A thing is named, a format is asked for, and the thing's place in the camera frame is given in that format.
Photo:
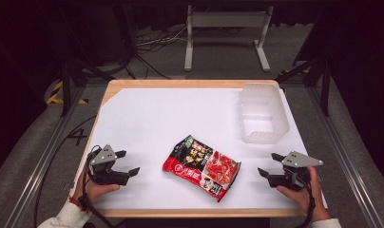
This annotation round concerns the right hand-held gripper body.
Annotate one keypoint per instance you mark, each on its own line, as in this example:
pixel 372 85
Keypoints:
pixel 299 160

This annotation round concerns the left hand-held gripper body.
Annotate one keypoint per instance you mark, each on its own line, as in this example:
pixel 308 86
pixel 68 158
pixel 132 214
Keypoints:
pixel 103 156

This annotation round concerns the translucent plastic container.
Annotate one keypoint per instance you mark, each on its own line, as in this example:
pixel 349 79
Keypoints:
pixel 263 114

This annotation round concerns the red and black food packet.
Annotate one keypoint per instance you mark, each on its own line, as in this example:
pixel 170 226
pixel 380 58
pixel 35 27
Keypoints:
pixel 201 166

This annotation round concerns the person's left hand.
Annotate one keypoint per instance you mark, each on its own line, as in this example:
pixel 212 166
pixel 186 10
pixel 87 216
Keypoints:
pixel 93 190

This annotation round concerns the person's right hand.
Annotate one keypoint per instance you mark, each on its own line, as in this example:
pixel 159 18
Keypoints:
pixel 310 196

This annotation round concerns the white table sheet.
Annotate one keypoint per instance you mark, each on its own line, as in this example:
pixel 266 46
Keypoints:
pixel 168 120

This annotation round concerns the black tripod stand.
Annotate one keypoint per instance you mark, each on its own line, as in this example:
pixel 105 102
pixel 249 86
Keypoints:
pixel 66 85
pixel 324 85

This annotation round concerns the yellow black hazard tape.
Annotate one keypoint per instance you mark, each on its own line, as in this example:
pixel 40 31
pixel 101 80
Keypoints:
pixel 53 93

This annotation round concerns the wooden table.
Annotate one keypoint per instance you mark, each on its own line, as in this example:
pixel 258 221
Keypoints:
pixel 180 83

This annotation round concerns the white metal stand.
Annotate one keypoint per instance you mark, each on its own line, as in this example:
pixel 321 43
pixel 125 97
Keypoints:
pixel 226 19

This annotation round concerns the aluminium floor rail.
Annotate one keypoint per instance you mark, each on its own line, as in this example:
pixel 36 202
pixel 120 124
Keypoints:
pixel 342 152
pixel 38 171

